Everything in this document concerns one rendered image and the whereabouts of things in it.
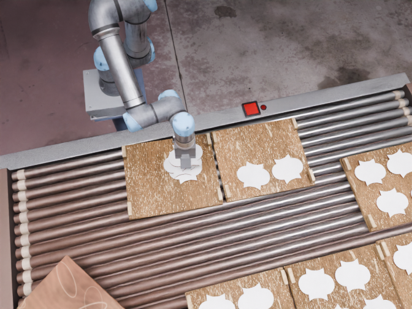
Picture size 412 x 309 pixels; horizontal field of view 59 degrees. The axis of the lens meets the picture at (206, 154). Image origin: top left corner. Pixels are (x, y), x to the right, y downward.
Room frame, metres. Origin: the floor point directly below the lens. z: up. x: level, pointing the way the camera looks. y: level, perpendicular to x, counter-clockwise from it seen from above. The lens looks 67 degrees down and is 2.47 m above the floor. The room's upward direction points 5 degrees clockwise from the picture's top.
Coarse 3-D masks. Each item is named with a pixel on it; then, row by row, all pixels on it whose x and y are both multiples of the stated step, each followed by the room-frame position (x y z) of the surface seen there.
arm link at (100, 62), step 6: (96, 54) 0.97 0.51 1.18; (102, 54) 0.98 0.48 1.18; (96, 60) 0.95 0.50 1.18; (102, 60) 0.94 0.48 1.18; (96, 66) 0.94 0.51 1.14; (102, 66) 0.92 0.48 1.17; (108, 66) 0.93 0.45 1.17; (102, 72) 0.92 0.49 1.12; (108, 72) 0.92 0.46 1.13; (102, 78) 0.93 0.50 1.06; (108, 78) 0.92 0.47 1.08
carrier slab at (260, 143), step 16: (240, 128) 0.80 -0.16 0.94; (256, 128) 0.80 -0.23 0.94; (272, 128) 0.81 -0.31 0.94; (288, 128) 0.82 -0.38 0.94; (224, 144) 0.71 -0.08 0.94; (240, 144) 0.71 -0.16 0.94; (256, 144) 0.72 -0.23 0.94; (272, 144) 0.73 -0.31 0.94; (288, 144) 0.73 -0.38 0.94; (224, 160) 0.63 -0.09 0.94; (240, 160) 0.63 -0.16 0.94; (256, 160) 0.64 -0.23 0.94; (272, 160) 0.64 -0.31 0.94; (304, 160) 0.66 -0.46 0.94; (224, 176) 0.55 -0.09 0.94; (272, 176) 0.57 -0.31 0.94; (304, 176) 0.58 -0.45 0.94; (224, 192) 0.47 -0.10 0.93; (240, 192) 0.48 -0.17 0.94; (256, 192) 0.48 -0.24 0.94; (272, 192) 0.49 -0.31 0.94
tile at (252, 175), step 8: (240, 168) 0.59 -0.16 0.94; (248, 168) 0.59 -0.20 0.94; (256, 168) 0.60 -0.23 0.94; (240, 176) 0.55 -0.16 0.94; (248, 176) 0.55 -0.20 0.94; (256, 176) 0.56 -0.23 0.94; (264, 176) 0.56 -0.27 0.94; (248, 184) 0.52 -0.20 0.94; (256, 184) 0.52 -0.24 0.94; (264, 184) 0.52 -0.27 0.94
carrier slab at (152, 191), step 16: (144, 144) 0.67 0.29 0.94; (160, 144) 0.68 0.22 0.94; (128, 160) 0.59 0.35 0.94; (144, 160) 0.59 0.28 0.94; (160, 160) 0.60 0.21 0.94; (208, 160) 0.62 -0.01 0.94; (128, 176) 0.51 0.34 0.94; (144, 176) 0.52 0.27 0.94; (160, 176) 0.52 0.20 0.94; (208, 176) 0.54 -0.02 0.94; (128, 192) 0.44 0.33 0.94; (144, 192) 0.44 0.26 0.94; (160, 192) 0.45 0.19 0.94; (176, 192) 0.46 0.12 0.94; (192, 192) 0.46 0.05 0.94; (208, 192) 0.47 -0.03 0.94; (144, 208) 0.37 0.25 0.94; (160, 208) 0.38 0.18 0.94; (176, 208) 0.38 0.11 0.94; (192, 208) 0.39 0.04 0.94
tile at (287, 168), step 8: (280, 160) 0.64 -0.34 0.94; (288, 160) 0.65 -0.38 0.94; (296, 160) 0.65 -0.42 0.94; (272, 168) 0.60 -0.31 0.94; (280, 168) 0.60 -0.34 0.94; (288, 168) 0.61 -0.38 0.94; (296, 168) 0.61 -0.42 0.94; (280, 176) 0.57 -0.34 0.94; (288, 176) 0.57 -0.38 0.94; (296, 176) 0.57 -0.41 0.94
